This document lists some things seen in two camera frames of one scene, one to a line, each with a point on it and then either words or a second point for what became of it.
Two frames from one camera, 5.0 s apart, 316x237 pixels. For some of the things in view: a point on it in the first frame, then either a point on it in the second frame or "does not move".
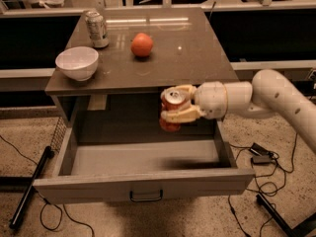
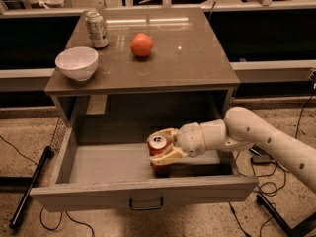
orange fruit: x=141 y=44 does not move
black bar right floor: x=297 y=230 does not move
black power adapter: x=260 y=155 does not move
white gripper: x=210 y=99 -> x=192 y=138
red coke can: x=173 y=99 -> x=158 y=145
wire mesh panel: x=59 y=134 does not move
